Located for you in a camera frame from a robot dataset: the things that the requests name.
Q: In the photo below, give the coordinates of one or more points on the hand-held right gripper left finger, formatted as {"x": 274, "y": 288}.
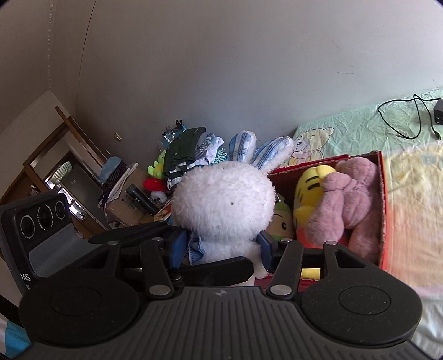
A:
{"x": 179, "y": 247}

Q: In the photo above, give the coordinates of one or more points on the bear print bed sheet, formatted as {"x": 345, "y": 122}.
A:
{"x": 412, "y": 173}

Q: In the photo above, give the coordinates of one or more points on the green cow plush toy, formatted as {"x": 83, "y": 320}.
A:
{"x": 282, "y": 221}

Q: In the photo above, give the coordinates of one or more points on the blue white cloth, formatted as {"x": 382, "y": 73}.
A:
{"x": 12, "y": 337}

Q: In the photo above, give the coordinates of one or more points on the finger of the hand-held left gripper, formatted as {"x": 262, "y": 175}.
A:
{"x": 131, "y": 232}
{"x": 214, "y": 271}

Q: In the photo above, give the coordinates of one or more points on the brown cardboard box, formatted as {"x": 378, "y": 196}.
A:
{"x": 124, "y": 213}

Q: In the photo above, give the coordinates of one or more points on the white fan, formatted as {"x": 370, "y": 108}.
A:
{"x": 63, "y": 171}

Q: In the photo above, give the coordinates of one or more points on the yellow tiger plush toy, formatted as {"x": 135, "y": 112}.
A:
{"x": 306, "y": 194}

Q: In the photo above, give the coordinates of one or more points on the black flashlight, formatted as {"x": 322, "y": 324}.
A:
{"x": 142, "y": 200}

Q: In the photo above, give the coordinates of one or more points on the wooden furniture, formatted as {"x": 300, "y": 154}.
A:
{"x": 86, "y": 145}

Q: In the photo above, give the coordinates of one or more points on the dark green cloth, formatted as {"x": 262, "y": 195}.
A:
{"x": 181, "y": 149}

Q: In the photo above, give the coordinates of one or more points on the red toy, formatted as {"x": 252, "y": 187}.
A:
{"x": 154, "y": 184}

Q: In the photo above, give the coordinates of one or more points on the pink plush toy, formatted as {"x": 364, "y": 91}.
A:
{"x": 346, "y": 207}

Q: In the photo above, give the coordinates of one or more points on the green and red plush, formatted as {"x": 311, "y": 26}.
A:
{"x": 157, "y": 166}

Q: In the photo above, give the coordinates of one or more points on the stack of folded clothes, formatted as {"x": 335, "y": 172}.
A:
{"x": 211, "y": 150}

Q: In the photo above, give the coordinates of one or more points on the black power adapter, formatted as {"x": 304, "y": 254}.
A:
{"x": 439, "y": 110}

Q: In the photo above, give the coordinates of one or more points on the red cardboard box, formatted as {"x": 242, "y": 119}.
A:
{"x": 387, "y": 225}

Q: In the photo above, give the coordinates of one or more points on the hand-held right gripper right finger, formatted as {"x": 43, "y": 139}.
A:
{"x": 267, "y": 249}

